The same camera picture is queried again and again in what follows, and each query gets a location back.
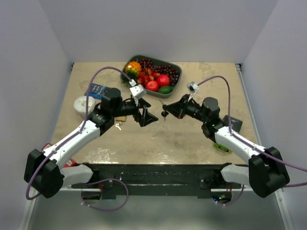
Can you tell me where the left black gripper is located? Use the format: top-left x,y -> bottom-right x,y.
112,96 -> 158,127

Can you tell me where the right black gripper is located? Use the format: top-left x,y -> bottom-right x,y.
164,94 -> 208,123

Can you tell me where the black headed key bunch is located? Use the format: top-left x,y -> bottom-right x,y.
159,99 -> 169,121

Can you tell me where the brass padlock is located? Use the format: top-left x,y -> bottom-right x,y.
115,116 -> 127,122

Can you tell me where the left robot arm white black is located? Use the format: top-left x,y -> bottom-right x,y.
24,85 -> 158,200

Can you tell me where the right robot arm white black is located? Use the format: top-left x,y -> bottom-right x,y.
162,94 -> 290,198

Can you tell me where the green avocado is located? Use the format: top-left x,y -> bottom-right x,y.
158,85 -> 173,94

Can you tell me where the red apple back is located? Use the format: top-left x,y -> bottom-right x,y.
156,75 -> 170,87

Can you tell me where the red apple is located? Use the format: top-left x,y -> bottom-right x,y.
156,75 -> 170,87
145,80 -> 159,92

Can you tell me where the red apple front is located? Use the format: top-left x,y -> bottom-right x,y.
145,80 -> 159,92

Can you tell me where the grey fruit tray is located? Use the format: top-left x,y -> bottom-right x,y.
120,55 -> 182,99

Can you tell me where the red cherry cluster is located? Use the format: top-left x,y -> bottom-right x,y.
137,68 -> 161,86

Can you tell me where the orange pineapple toy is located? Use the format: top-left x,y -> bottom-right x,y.
125,61 -> 142,74

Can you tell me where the dark grape bunch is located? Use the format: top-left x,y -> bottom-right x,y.
136,58 -> 179,86

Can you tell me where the blue card package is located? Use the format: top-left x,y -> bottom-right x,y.
89,83 -> 110,100

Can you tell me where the green black box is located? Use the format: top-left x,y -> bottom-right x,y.
213,115 -> 243,153

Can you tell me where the white paper roll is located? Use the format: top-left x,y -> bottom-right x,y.
73,96 -> 96,118

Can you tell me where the red box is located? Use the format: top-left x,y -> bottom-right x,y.
42,143 -> 77,170

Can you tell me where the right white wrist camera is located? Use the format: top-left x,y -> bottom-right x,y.
187,81 -> 199,101

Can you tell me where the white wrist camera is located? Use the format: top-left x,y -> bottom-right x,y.
187,81 -> 199,101
130,84 -> 146,100

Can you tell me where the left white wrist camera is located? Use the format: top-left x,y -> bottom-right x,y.
130,84 -> 146,100

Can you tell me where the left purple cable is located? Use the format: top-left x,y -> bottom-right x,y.
25,66 -> 137,212

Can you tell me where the purple cable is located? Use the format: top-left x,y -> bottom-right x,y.
25,66 -> 137,212
196,76 -> 307,207

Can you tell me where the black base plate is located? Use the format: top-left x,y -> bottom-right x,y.
72,163 -> 241,199

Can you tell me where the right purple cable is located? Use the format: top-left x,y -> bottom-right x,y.
196,76 -> 307,207

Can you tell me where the aluminium frame rail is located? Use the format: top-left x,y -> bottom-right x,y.
235,64 -> 262,145

